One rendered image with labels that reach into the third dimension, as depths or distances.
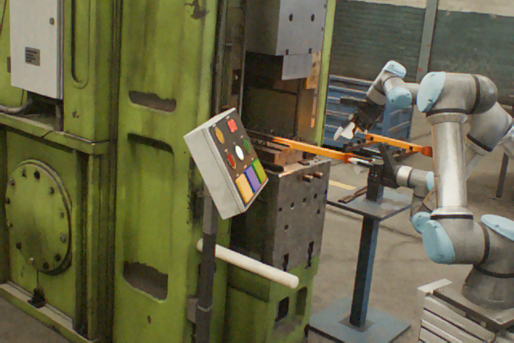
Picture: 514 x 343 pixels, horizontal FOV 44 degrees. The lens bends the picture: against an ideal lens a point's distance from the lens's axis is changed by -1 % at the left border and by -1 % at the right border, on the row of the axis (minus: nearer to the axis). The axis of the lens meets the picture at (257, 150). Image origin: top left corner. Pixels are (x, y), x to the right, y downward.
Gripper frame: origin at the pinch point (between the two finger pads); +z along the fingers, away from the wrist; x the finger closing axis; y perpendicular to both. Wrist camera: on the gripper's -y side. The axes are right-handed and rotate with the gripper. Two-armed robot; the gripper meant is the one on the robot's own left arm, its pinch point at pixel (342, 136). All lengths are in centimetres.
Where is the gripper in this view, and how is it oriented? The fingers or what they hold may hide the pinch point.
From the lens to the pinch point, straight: 245.8
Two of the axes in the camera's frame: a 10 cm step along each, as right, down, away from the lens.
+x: 6.1, -1.6, 7.8
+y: 6.5, 6.6, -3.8
